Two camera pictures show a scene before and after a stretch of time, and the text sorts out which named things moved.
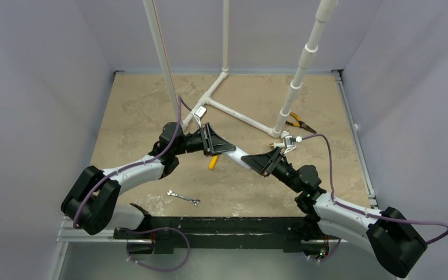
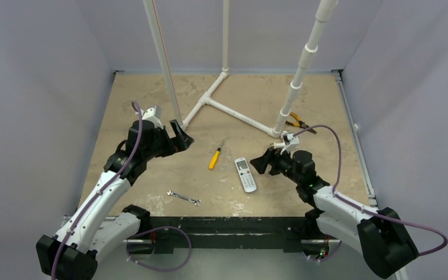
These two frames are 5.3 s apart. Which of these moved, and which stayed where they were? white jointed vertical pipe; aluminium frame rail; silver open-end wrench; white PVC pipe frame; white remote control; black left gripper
Moved: black left gripper; white remote control
Stayed: white PVC pipe frame; silver open-end wrench; aluminium frame rail; white jointed vertical pipe
